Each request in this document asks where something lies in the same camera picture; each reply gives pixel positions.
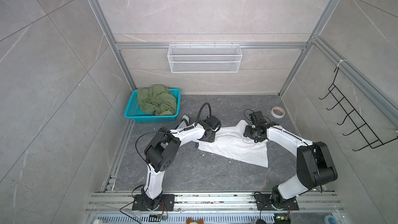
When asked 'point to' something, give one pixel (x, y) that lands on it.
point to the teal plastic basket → (133, 111)
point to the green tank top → (158, 99)
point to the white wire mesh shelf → (204, 58)
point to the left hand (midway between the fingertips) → (209, 134)
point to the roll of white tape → (278, 112)
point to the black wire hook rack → (356, 132)
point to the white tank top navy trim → (230, 141)
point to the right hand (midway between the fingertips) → (248, 132)
